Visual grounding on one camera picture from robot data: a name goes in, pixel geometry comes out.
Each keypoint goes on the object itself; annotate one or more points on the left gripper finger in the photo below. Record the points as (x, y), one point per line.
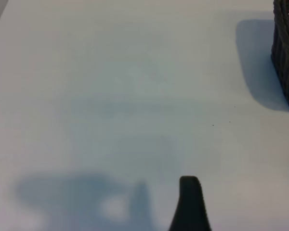
(190, 211)

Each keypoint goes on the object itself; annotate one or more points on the dark brown wicker basket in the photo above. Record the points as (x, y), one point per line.
(286, 60)

